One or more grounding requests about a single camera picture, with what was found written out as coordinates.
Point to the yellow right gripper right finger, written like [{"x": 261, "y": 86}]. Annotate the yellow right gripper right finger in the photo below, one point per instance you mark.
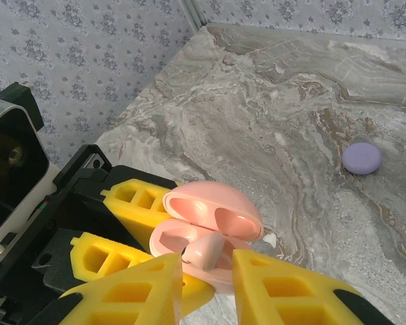
[{"x": 250, "y": 277}]

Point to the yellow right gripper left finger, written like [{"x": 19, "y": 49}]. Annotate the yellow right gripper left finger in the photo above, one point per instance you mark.
[{"x": 155, "y": 271}]

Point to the purple earbud charging case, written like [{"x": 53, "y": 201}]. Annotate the purple earbud charging case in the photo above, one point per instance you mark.
[{"x": 361, "y": 158}]

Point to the orange round disc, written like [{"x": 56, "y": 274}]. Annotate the orange round disc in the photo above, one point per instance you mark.
[{"x": 223, "y": 199}]

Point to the aluminium frame post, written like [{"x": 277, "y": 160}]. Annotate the aluminium frame post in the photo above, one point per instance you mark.
[{"x": 196, "y": 11}]

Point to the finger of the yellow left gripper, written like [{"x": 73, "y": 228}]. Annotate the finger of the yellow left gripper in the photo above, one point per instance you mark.
[
  {"x": 84, "y": 243},
  {"x": 135, "y": 216}
]

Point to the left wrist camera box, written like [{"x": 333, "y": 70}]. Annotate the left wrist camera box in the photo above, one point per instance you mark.
[{"x": 17, "y": 152}]

